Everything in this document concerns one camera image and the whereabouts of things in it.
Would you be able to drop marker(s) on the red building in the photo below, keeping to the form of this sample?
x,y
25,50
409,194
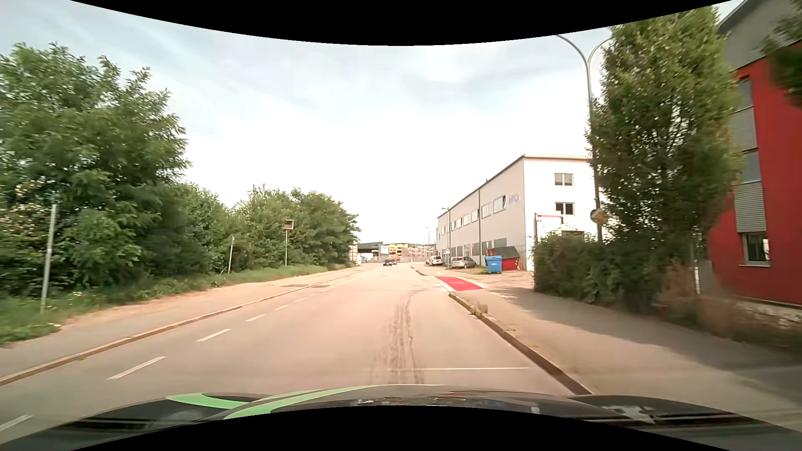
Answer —
x,y
767,188

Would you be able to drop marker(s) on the white sign board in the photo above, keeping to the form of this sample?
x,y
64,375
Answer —
x,y
549,225

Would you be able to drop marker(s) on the distant buildings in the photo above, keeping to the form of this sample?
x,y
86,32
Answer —
x,y
401,250

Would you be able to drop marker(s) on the car's own bonnet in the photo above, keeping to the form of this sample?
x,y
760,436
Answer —
x,y
401,401

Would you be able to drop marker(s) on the road sign on post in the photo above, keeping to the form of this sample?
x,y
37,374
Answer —
x,y
287,227

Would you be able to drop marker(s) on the thin grey pole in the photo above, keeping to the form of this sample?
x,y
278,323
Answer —
x,y
230,254

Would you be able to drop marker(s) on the red waste container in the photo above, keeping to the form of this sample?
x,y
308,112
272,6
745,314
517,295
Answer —
x,y
509,259

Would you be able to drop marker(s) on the green hedge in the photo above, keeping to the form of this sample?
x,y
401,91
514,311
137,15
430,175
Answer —
x,y
582,269

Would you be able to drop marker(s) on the row of trees and bushes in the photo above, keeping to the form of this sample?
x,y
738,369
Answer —
x,y
100,175

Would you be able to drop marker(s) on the grey parked car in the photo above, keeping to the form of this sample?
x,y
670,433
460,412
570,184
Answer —
x,y
463,262

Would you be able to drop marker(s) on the grey metal pole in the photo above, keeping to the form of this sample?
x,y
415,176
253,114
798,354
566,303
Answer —
x,y
48,257

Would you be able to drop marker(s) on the tall green tree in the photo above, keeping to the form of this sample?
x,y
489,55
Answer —
x,y
661,138

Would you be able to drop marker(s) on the round road sign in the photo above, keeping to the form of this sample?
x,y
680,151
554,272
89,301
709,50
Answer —
x,y
598,216

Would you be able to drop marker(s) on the white and grey building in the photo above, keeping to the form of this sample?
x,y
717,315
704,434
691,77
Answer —
x,y
539,207

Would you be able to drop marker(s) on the blue waste container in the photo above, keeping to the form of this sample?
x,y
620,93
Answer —
x,y
494,264

